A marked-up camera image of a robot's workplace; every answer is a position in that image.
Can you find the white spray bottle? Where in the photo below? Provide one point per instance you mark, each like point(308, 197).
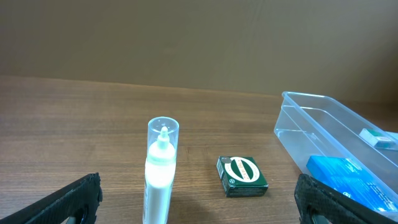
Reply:
point(160, 167)

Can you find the blue medicine box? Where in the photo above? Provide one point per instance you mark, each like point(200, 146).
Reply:
point(350, 179)

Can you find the clear plastic container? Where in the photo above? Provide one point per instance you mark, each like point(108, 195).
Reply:
point(315, 125)

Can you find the dark green small box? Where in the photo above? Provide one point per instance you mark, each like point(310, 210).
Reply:
point(241, 177)

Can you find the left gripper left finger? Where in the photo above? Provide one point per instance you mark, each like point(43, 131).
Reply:
point(76, 202)

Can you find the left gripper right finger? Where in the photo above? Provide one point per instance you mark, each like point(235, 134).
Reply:
point(319, 203)

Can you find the white green medicine box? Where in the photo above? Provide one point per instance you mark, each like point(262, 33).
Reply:
point(377, 139)

